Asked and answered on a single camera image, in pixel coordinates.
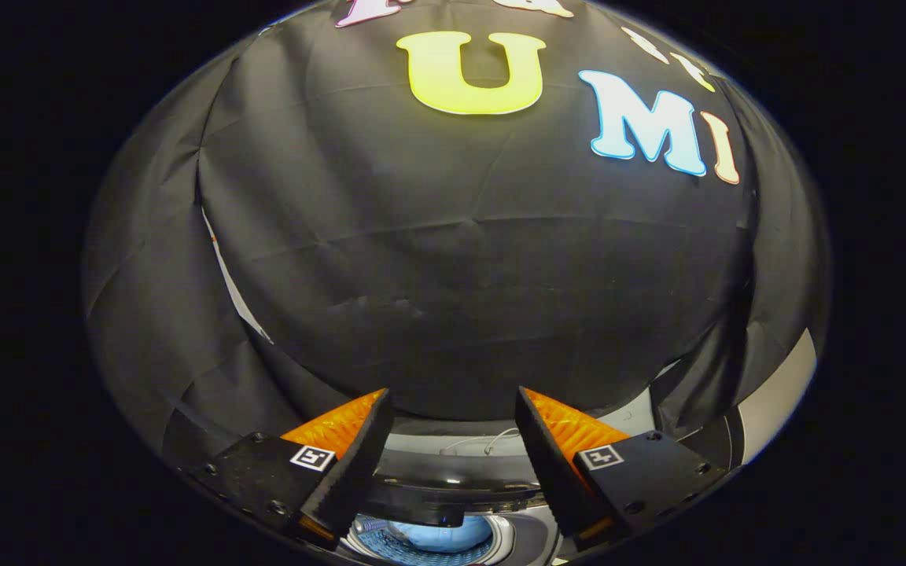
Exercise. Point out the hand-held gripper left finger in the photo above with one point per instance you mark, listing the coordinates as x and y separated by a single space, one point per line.
359 464

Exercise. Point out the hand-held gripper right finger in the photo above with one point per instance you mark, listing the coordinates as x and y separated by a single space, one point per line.
551 472

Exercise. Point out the light blue polo shirt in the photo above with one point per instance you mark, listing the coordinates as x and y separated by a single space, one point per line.
441 534

